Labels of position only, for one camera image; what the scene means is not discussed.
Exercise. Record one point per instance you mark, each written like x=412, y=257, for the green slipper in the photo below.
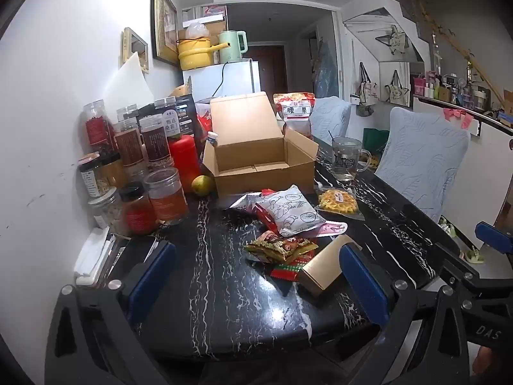
x=475, y=254
x=447, y=227

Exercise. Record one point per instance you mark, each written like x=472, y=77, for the white foam board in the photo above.
x=128, y=84

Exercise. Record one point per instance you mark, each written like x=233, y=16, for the chair with grey quilted cover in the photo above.
x=332, y=118
x=425, y=160

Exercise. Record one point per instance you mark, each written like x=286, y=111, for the blue plastic cover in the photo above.
x=325, y=70

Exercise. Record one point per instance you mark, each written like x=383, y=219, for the red and green spicy snack packet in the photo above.
x=286, y=272

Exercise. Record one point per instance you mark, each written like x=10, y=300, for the small white capped bottle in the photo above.
x=211, y=139

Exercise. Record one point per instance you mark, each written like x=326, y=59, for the brown paper bag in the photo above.
x=177, y=91

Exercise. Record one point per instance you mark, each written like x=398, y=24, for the woven straw fan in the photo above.
x=188, y=85

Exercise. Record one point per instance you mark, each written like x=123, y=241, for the yellow green citrus fruit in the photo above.
x=201, y=185

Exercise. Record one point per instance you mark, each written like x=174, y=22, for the yellow waffle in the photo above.
x=336, y=201

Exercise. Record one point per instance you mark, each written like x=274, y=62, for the white croissant print snack packet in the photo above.
x=292, y=212

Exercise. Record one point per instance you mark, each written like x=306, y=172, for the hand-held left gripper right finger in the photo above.
x=362, y=284

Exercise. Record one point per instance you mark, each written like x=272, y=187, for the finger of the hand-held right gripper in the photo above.
x=493, y=236
x=461, y=266

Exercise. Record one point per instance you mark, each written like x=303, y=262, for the canvas tote bag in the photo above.
x=366, y=88
x=396, y=90

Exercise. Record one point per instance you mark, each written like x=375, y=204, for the framed picture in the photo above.
x=163, y=24

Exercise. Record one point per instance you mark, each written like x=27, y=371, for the red canister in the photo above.
x=184, y=162

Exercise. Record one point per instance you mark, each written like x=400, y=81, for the glass mug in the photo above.
x=346, y=158

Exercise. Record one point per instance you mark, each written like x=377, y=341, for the white refrigerator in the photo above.
x=236, y=80

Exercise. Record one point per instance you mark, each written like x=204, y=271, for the gold cardboard box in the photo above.
x=322, y=266

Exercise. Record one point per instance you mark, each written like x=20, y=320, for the black coffee bag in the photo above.
x=185, y=118

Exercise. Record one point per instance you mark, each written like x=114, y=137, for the wall intercom panel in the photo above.
x=134, y=50

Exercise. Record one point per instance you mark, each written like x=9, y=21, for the silver foil snack packet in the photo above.
x=242, y=201

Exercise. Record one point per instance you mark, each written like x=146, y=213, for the white paper packet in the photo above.
x=91, y=254

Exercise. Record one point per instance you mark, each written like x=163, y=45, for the bamboo pole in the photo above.
x=461, y=50

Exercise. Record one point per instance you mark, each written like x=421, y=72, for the clear plastic bag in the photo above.
x=197, y=30

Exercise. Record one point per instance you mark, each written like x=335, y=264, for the row of cosmetic bottles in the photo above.
x=453, y=88

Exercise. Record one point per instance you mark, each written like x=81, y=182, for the pale green electric kettle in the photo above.
x=232, y=46

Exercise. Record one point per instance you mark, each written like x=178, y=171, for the green bag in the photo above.
x=374, y=139

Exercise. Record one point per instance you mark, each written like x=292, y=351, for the brown and green snack packet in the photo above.
x=280, y=246

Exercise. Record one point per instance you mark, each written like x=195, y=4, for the cluster of clear food jars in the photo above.
x=128, y=156

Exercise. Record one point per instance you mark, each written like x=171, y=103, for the brown door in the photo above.
x=272, y=68

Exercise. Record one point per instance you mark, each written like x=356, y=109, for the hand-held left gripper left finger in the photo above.
x=150, y=278

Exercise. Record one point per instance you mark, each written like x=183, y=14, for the small red snack packet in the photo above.
x=265, y=217

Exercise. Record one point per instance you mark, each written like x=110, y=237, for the yellow cooking pot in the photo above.
x=196, y=54

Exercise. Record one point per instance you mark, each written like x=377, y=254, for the pink bow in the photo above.
x=457, y=117

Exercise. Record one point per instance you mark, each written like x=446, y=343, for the red plastic bag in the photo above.
x=204, y=120

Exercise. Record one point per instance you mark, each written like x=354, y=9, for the person's right hand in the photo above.
x=483, y=365

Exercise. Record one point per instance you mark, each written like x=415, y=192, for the red and clear nut bag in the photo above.
x=294, y=114

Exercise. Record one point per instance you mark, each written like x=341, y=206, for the pink and white snack packet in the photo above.
x=332, y=227

